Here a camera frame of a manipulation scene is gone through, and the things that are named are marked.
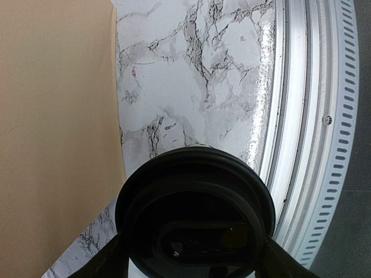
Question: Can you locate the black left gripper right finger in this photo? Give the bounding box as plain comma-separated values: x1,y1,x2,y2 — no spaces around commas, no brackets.
255,237,319,278

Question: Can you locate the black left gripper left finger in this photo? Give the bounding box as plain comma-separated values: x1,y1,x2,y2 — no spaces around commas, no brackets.
66,233,130,278

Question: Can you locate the brown paper takeout bag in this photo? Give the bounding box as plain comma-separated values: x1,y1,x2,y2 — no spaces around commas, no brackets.
1,1,125,277

